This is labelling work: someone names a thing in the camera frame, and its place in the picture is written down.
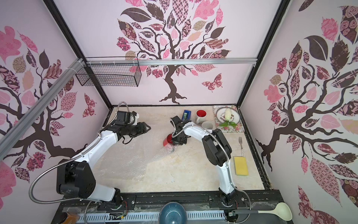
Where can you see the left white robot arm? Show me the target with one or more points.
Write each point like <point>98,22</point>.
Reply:
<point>76,179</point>

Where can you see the lavender mug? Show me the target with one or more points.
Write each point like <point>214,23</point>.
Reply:
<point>207,125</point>

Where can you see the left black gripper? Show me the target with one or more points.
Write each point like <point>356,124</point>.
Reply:
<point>142,129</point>

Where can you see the blue tape dispenser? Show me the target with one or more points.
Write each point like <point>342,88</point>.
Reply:
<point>186,115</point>

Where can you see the left aluminium frame bar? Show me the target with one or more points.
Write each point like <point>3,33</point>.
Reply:
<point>15,133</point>

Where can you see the black wire basket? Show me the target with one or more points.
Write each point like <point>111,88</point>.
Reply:
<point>110,71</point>

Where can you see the white decorated plate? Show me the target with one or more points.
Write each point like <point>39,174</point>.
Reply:
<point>227,115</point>

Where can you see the blue ceramic bowl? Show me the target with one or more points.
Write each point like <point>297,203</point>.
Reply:
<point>173,213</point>

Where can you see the white mug red interior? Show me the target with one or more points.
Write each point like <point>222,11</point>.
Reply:
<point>201,116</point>

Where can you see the aluminium frame bar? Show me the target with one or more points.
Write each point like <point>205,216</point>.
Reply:
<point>158,62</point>
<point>15,133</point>

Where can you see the brown jar black lid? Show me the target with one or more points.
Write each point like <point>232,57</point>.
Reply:
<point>67,218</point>

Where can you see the metal fork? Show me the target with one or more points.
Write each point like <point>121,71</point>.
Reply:
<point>240,140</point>

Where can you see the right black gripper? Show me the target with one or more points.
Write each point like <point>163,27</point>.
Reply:
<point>179,139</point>

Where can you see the white green toy vegetable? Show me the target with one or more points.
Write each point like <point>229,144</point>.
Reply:
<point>227,125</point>

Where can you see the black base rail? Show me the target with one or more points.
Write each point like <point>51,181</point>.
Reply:
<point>192,201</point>

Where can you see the rear aluminium frame bar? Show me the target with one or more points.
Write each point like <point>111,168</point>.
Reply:
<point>158,62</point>

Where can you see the cream ladle grey handle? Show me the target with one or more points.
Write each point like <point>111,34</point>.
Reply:
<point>281,210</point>

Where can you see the floral placemat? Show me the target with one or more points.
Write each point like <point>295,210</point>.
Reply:
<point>238,129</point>

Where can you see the white slotted cable duct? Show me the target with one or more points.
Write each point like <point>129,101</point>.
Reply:
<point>151,216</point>

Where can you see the yellow sponge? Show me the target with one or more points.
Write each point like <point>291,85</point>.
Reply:
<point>241,167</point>

